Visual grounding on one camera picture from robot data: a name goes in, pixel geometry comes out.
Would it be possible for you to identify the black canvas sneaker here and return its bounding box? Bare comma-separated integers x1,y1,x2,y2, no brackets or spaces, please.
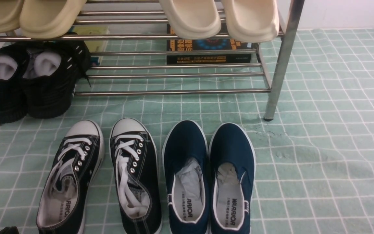
110,118,162,234
36,120,105,234

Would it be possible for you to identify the steel shoe rack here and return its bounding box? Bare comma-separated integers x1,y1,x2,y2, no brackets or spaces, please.
0,0,305,122

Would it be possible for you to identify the navy slip-on shoe left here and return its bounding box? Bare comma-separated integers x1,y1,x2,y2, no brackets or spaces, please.
162,120,210,234

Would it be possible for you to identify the navy slip-on shoe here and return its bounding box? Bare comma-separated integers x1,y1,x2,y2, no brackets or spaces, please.
208,123,256,234
162,120,210,234

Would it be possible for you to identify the navy slip-on shoe right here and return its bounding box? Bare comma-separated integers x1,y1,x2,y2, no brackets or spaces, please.
208,123,256,234

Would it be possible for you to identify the black orange box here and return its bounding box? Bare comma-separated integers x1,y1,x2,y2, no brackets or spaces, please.
166,38,256,65

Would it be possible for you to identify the cream slipper far right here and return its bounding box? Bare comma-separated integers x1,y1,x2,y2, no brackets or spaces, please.
221,0,280,43

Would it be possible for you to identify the black mesh sneaker right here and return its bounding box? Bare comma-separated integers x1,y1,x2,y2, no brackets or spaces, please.
19,41,91,119

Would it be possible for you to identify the black mesh sneaker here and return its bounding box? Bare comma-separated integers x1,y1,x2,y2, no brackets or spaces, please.
19,41,91,119
0,44,30,124

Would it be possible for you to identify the green checked floor mat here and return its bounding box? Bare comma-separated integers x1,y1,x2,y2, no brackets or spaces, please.
0,29,374,234

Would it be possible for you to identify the black mesh sneaker left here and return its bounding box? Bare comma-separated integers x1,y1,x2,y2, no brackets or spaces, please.
0,44,30,124

